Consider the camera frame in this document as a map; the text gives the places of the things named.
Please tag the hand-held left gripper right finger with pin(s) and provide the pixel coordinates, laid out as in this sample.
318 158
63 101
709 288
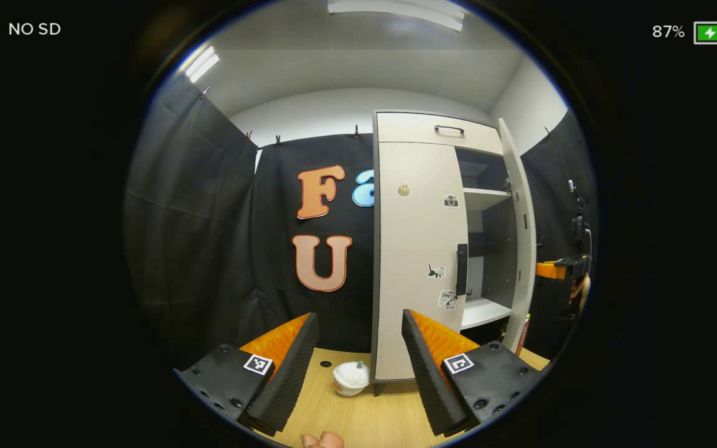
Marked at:
430 379

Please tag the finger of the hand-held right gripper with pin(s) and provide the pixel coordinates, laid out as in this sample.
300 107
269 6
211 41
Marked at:
550 270

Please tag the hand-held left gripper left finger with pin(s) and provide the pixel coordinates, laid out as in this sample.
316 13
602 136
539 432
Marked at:
290 373

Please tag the grey cabinet door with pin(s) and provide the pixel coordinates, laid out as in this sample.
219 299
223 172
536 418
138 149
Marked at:
520 236
414 236

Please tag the grey double-door shoe cabinet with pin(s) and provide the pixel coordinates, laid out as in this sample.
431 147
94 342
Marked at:
498 249

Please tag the white cabinet shelf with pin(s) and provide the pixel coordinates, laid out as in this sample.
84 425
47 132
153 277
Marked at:
483 311
486 198

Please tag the grey cabinet drawer front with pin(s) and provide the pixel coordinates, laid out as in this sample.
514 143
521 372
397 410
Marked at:
408 127

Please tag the white round container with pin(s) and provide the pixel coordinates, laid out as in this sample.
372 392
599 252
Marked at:
351 378

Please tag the white and red book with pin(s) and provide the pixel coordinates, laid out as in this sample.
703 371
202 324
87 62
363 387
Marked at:
523 336

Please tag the black backdrop cloth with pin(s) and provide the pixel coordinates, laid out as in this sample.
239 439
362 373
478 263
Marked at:
221 218

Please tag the rectangular ceiling light panel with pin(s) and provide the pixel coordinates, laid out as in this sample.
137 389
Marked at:
396 9

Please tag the long ceiling light strip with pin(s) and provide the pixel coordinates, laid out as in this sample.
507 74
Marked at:
201 63

